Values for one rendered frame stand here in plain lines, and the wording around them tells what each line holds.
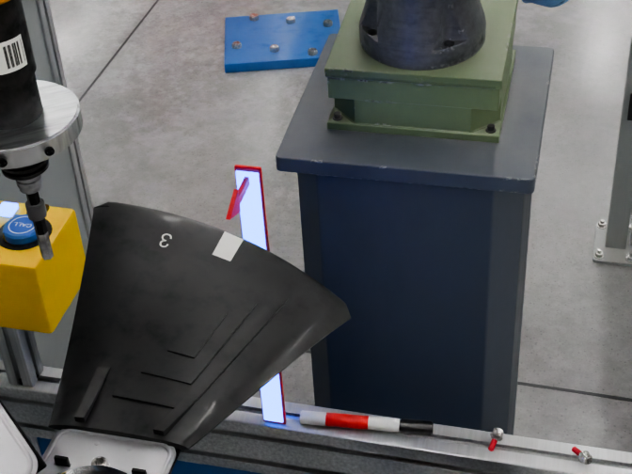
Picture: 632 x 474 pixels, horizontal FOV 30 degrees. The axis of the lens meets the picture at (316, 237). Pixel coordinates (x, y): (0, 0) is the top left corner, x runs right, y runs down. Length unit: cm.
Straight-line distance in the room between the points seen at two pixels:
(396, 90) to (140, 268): 55
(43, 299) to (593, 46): 269
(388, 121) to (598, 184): 170
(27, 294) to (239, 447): 29
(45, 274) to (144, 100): 232
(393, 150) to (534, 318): 132
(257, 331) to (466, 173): 52
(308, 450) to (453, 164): 37
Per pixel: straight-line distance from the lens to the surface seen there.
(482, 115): 142
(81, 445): 84
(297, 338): 92
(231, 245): 97
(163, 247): 96
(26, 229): 121
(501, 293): 151
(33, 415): 139
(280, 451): 129
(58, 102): 64
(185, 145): 327
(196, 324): 90
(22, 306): 122
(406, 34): 137
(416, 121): 142
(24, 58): 61
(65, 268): 124
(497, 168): 138
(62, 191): 237
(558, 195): 303
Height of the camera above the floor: 179
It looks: 38 degrees down
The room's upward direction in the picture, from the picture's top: 4 degrees counter-clockwise
